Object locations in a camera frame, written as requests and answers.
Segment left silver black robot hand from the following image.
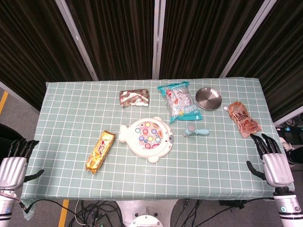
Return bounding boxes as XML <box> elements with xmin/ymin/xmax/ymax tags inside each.
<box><xmin>0</xmin><ymin>138</ymin><xmax>45</xmax><ymax>191</ymax></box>

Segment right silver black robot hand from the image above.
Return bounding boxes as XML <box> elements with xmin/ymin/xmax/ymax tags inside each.
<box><xmin>246</xmin><ymin>133</ymin><xmax>294</xmax><ymax>189</ymax></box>

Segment white silver robot base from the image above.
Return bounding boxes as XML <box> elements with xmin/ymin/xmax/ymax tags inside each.
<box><xmin>115</xmin><ymin>199</ymin><xmax>178</xmax><ymax>227</ymax></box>

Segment white fish-shaped button toy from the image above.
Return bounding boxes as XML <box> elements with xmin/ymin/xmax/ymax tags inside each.
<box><xmin>119</xmin><ymin>116</ymin><xmax>175</xmax><ymax>164</ymax></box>

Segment black box with blue label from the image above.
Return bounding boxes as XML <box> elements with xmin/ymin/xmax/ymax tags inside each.
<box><xmin>276</xmin><ymin>126</ymin><xmax>303</xmax><ymax>147</ymax></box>

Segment black power strip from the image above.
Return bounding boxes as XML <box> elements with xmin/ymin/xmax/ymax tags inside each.
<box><xmin>219</xmin><ymin>200</ymin><xmax>248</xmax><ymax>210</ymax></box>

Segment brown sauce pouch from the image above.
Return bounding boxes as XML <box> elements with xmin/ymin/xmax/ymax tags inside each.
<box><xmin>223</xmin><ymin>101</ymin><xmax>263</xmax><ymax>139</ymax></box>

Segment green checked tablecloth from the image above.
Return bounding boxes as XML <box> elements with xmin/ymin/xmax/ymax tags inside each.
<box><xmin>20</xmin><ymin>77</ymin><xmax>291</xmax><ymax>222</ymax></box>

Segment gold snack bar package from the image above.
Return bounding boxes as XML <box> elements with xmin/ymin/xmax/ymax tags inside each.
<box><xmin>85</xmin><ymin>130</ymin><xmax>116</xmax><ymax>175</ymax></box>

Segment stainless steel plate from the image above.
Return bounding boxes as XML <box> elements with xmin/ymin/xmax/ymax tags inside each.
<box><xmin>195</xmin><ymin>87</ymin><xmax>223</xmax><ymax>111</ymax></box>

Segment dark curtain panel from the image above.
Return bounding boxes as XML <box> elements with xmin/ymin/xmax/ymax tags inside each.
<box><xmin>0</xmin><ymin>0</ymin><xmax>93</xmax><ymax>111</ymax></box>
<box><xmin>65</xmin><ymin>0</ymin><xmax>156</xmax><ymax>81</ymax></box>
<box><xmin>226</xmin><ymin>0</ymin><xmax>303</xmax><ymax>122</ymax></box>
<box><xmin>159</xmin><ymin>0</ymin><xmax>265</xmax><ymax>80</ymax></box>

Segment teal clear snack bag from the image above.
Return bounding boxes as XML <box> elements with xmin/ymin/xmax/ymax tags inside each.
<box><xmin>157</xmin><ymin>81</ymin><xmax>204</xmax><ymax>124</ymax></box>

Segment brown white snack package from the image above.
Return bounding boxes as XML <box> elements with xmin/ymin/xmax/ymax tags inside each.
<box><xmin>119</xmin><ymin>88</ymin><xmax>151</xmax><ymax>108</ymax></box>

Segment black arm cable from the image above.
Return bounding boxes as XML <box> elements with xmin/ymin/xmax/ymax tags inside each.
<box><xmin>0</xmin><ymin>191</ymin><xmax>69</xmax><ymax>213</ymax></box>

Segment aluminium partition post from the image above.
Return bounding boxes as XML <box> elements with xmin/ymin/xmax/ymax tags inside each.
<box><xmin>55</xmin><ymin>0</ymin><xmax>99</xmax><ymax>81</ymax></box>
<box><xmin>151</xmin><ymin>0</ymin><xmax>163</xmax><ymax>80</ymax></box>
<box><xmin>274</xmin><ymin>110</ymin><xmax>303</xmax><ymax>126</ymax></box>
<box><xmin>219</xmin><ymin>0</ymin><xmax>277</xmax><ymax>78</ymax></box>

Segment black floor cable bundle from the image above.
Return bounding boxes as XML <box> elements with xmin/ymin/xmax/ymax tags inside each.
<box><xmin>67</xmin><ymin>200</ymin><xmax>125</xmax><ymax>227</ymax></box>

